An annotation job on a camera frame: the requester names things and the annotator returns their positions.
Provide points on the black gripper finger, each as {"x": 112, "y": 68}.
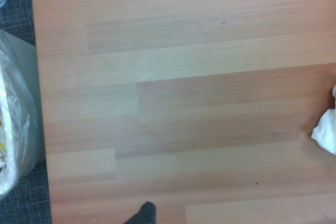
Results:
{"x": 145, "y": 214}

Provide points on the white tissue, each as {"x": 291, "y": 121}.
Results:
{"x": 326, "y": 129}

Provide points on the lined white trash bin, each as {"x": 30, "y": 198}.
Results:
{"x": 13, "y": 103}

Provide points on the small rectangular trash bin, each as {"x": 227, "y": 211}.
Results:
{"x": 31, "y": 82}

